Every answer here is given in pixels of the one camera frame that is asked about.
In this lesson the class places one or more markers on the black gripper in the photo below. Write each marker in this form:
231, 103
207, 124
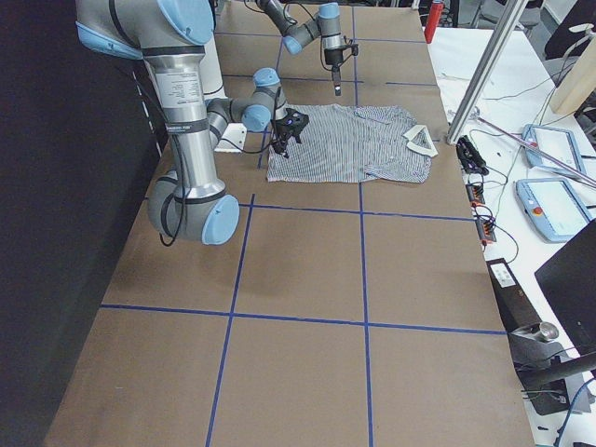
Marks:
282, 129
332, 57

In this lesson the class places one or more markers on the blue white striped polo shirt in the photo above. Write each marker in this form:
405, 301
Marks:
349, 144

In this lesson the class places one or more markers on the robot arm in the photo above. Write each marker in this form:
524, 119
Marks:
173, 38
325, 26

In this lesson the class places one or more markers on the red bottle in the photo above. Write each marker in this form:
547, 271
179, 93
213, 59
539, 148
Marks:
433, 19

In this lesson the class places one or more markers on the upper teach pendant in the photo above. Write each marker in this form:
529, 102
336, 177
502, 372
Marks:
559, 143

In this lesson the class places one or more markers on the teach pendant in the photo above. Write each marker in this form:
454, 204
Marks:
559, 143
553, 207

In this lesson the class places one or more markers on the lower teach pendant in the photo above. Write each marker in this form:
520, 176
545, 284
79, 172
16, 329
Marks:
553, 207

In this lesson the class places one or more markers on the black box with label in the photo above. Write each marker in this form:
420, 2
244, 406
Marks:
515, 308

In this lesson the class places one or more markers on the black monitor corner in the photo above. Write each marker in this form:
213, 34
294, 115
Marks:
567, 280

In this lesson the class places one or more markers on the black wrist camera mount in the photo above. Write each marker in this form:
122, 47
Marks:
351, 47

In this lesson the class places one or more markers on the aluminium frame post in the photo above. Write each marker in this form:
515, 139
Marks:
496, 44

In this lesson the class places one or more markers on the black camera stand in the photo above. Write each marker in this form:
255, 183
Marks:
549, 375

